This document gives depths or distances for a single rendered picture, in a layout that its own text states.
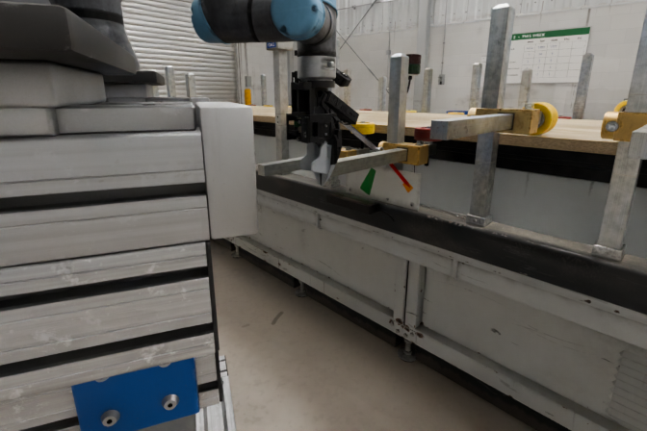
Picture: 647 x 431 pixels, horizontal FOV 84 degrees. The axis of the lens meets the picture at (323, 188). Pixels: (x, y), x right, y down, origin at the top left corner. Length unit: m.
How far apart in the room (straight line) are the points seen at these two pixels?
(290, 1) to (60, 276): 0.47
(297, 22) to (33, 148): 0.42
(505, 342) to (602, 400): 0.25
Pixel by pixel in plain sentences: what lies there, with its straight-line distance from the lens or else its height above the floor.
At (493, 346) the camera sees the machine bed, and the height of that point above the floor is 0.22.
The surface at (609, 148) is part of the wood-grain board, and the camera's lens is 1.00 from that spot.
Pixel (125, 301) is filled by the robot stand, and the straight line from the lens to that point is 0.28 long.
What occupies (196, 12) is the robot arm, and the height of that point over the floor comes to 1.13.
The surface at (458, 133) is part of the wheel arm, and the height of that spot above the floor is 0.94.
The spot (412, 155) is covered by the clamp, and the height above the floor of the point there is 0.85.
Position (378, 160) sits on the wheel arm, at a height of 0.85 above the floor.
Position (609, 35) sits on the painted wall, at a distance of 8.10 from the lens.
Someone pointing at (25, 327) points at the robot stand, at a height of 0.86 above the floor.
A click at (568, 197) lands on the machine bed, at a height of 0.75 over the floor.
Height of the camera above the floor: 1.00
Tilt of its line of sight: 15 degrees down
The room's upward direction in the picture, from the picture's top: straight up
